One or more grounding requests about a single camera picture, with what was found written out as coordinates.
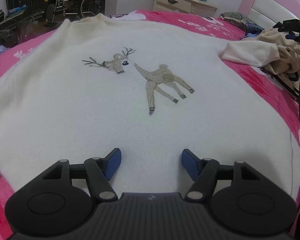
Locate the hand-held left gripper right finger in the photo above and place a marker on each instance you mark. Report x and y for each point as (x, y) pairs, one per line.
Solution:
(190, 165)

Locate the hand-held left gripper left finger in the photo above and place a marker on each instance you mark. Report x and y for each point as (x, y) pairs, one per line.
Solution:
(112, 165)

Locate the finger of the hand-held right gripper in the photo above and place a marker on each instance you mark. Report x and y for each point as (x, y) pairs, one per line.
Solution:
(290, 25)
(293, 36)

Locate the white deer sweater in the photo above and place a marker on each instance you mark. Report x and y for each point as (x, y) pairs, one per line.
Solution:
(90, 105)

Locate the cream garment pile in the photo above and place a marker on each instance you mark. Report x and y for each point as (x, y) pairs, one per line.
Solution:
(285, 55)

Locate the blue garment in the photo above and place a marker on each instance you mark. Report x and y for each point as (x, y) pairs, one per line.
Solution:
(253, 27)

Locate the patterned lace pillow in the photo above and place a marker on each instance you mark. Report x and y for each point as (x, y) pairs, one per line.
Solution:
(235, 17)

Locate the pink floral blanket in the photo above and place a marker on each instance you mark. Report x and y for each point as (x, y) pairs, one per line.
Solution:
(252, 80)

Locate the cream nightstand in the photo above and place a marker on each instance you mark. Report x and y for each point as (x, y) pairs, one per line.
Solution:
(180, 3)

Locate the black wheelchair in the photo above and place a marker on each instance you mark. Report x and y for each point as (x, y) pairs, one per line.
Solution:
(72, 5)

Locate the wooden folding table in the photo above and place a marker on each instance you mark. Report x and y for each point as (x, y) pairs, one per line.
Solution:
(12, 17)

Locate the blue plastic bag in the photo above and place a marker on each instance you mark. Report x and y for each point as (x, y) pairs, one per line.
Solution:
(17, 9)

